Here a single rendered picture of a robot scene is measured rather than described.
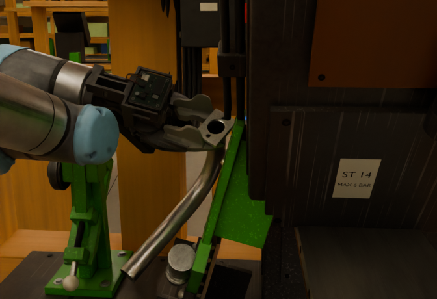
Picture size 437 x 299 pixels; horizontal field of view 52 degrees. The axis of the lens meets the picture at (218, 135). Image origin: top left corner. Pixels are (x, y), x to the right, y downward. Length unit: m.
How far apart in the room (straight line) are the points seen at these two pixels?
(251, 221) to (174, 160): 0.40
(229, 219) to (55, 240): 0.66
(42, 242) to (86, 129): 0.67
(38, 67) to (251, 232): 0.38
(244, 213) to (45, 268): 0.54
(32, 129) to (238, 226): 0.29
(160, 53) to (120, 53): 0.08
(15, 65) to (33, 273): 0.47
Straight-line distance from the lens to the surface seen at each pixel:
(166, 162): 0.98
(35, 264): 1.05
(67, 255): 0.87
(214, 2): 0.81
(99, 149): 0.56
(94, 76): 0.66
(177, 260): 0.63
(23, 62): 0.71
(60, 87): 0.68
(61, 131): 0.54
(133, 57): 0.95
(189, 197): 0.76
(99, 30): 7.67
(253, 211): 0.60
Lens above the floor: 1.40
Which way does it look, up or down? 14 degrees down
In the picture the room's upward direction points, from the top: straight up
